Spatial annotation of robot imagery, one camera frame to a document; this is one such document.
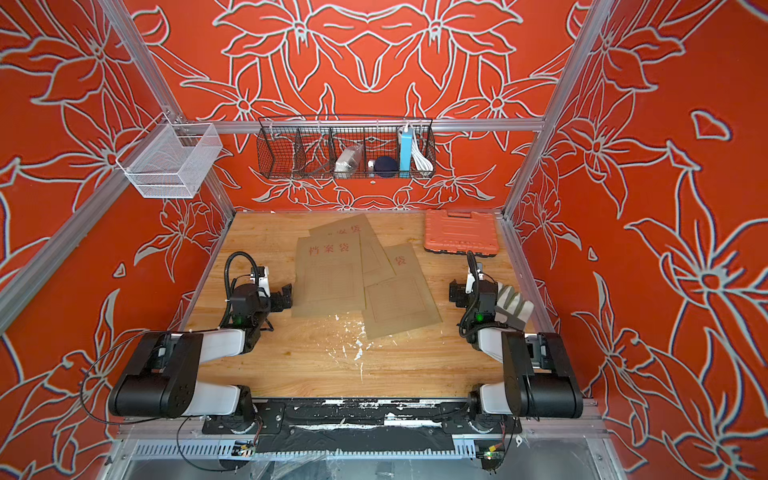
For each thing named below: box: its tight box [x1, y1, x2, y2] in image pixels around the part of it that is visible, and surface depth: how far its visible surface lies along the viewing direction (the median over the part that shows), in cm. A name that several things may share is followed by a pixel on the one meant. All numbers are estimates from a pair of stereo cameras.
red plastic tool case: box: [424, 210, 499, 257], surface depth 109 cm
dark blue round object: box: [373, 156, 399, 178], surface depth 97 cm
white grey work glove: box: [494, 282, 535, 331], surface depth 94 cm
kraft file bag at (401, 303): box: [362, 242, 443, 340], surface depth 97 cm
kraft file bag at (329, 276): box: [292, 236, 365, 317], surface depth 102 cm
